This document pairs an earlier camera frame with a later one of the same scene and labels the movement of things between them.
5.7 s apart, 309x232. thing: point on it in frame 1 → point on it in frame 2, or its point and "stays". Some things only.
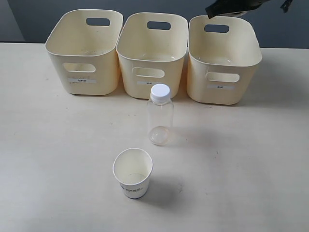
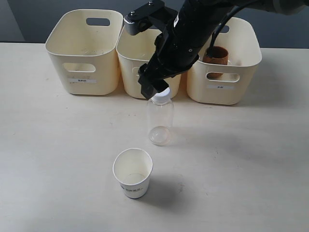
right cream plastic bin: (223, 52) stays
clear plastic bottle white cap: (160, 114) stays
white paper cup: (133, 166) stays
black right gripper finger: (232, 8) → (176, 48)
